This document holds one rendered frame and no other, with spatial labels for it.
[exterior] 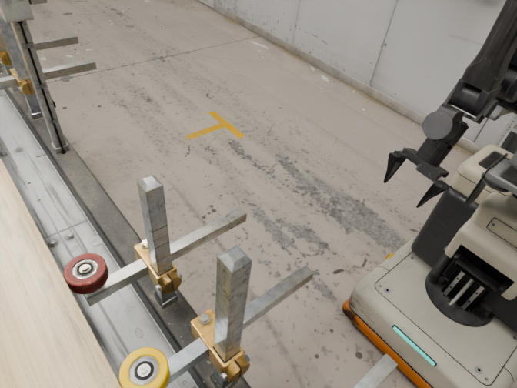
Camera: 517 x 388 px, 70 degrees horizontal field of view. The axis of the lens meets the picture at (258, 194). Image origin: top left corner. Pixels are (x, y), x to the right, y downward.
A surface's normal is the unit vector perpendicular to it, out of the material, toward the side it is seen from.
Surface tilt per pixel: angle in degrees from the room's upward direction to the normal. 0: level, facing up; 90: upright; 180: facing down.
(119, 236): 0
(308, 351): 0
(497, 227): 98
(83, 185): 0
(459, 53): 90
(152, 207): 90
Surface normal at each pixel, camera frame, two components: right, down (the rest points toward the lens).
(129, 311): 0.10, -0.72
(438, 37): -0.76, 0.39
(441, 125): -0.65, 0.05
